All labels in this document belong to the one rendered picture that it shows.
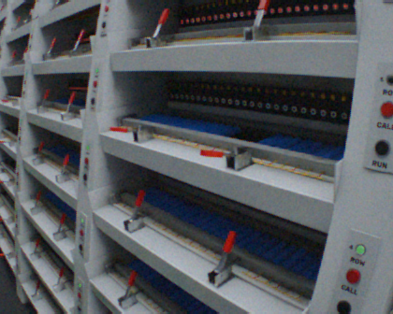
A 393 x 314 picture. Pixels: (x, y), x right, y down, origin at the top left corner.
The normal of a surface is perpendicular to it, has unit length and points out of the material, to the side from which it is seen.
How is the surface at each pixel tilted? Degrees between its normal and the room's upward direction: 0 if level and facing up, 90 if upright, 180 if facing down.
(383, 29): 90
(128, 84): 90
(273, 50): 108
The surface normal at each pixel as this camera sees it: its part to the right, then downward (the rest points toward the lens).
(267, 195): -0.74, 0.29
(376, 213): -0.73, -0.01
